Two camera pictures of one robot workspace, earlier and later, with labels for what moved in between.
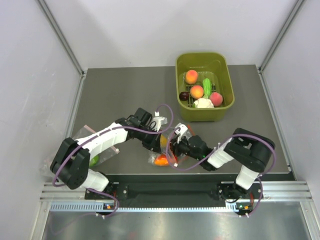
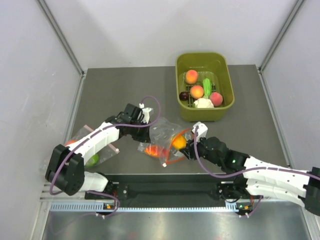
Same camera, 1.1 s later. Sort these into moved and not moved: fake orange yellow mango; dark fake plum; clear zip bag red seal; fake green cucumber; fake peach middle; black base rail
Moved: clear zip bag red seal; fake orange yellow mango
Not moved: black base rail; dark fake plum; fake peach middle; fake green cucumber
